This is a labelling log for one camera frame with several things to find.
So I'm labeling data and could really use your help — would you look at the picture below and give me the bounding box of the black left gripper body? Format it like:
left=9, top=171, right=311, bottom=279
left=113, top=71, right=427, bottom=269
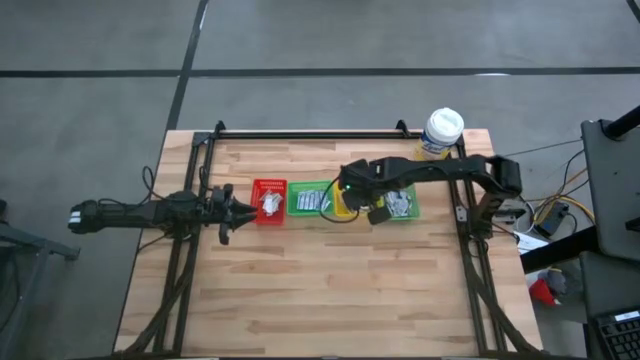
left=207, top=183, right=236, bottom=246

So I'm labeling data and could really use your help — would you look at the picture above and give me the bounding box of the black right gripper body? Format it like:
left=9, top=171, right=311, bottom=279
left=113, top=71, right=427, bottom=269
left=338, top=158, right=396, bottom=211

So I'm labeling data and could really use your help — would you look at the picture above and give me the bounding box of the red plastic slotted basket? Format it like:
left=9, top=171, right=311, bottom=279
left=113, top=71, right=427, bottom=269
left=250, top=178, right=289, bottom=226

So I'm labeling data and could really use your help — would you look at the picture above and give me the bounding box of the yellow plastic slotted basket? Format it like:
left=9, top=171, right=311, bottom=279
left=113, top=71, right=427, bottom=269
left=333, top=187, right=374, bottom=220

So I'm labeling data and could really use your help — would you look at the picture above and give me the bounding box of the green plastic slotted basket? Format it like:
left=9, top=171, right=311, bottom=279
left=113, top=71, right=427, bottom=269
left=287, top=180, right=336, bottom=218
left=382, top=183, right=421, bottom=222

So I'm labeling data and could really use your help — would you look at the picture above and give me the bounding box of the Lysol wipes canister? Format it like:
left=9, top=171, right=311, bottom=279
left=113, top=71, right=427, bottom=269
left=413, top=107, right=465, bottom=162

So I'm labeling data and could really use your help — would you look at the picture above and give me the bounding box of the white paper sheet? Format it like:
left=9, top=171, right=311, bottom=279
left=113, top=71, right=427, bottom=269
left=513, top=230, right=550, bottom=255

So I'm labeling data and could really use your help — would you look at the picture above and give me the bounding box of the grey metal stand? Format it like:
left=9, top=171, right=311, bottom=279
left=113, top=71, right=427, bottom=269
left=0, top=198, right=82, bottom=360

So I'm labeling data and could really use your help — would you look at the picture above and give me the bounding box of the black electronics box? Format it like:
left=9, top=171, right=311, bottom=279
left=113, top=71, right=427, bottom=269
left=533, top=201, right=570, bottom=237

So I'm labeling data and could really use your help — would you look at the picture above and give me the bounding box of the red cloth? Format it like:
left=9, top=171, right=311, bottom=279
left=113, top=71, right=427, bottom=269
left=528, top=277, right=559, bottom=307

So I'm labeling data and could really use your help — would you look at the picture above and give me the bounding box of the dark grey cart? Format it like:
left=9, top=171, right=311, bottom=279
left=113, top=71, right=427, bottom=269
left=579, top=104, right=640, bottom=262

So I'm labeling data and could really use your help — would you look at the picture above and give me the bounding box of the dark desk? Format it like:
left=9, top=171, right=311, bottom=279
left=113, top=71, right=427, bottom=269
left=519, top=224, right=640, bottom=360

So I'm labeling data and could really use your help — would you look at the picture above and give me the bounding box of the black keyboard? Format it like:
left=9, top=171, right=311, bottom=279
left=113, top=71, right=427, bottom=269
left=593, top=308, right=640, bottom=360

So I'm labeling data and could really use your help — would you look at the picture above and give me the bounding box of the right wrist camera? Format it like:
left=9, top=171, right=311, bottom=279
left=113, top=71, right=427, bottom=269
left=367, top=204, right=394, bottom=226

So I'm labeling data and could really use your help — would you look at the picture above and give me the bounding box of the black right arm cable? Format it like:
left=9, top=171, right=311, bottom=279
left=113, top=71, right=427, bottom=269
left=318, top=178, right=361, bottom=224

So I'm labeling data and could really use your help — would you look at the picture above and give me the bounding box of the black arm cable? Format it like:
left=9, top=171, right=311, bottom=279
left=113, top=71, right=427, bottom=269
left=142, top=165, right=157, bottom=199
left=318, top=178, right=361, bottom=224

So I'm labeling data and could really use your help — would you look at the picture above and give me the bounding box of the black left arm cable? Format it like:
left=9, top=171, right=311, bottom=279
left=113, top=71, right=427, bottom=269
left=142, top=165, right=157, bottom=199

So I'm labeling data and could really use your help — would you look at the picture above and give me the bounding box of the yellow cable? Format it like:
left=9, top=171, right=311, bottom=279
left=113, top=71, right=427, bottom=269
left=530, top=167, right=596, bottom=225

